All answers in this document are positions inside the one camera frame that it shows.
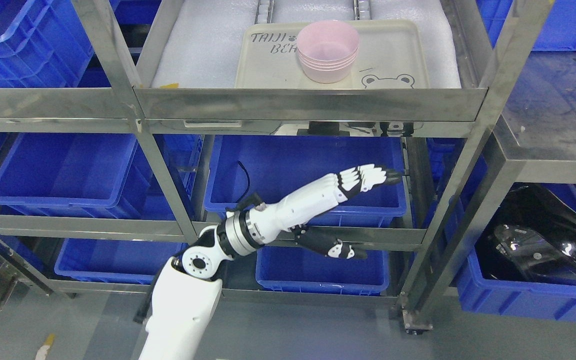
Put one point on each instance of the blue bin upper left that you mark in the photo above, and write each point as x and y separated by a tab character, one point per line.
43	44

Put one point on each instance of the blue bin right with helmet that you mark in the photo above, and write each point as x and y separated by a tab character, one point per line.
477	294

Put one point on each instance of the stack of pink bowls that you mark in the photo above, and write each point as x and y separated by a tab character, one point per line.
327	50

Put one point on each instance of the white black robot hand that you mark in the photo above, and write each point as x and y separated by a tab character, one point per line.
295	210

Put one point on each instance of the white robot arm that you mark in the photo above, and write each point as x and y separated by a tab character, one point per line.
187	291

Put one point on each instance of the blue bin middle shelf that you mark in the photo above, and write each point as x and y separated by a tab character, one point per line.
275	166

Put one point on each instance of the black helmet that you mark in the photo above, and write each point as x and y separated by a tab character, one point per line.
531	238

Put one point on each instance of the blue bin left shelf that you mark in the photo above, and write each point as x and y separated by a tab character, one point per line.
81	175

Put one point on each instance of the blue bin bottom middle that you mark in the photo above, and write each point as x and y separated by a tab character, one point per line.
298	270

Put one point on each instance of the steel shelf rack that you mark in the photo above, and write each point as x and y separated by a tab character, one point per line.
130	105

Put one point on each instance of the blue bin shelf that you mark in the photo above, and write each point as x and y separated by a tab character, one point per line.
81	175
275	166

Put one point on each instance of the beige bear tray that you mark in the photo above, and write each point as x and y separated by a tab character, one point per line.
390	56

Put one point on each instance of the blue bin bottom left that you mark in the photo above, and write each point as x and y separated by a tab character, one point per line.
114	261

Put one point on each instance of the white foam sheet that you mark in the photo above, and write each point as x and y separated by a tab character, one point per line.
203	48

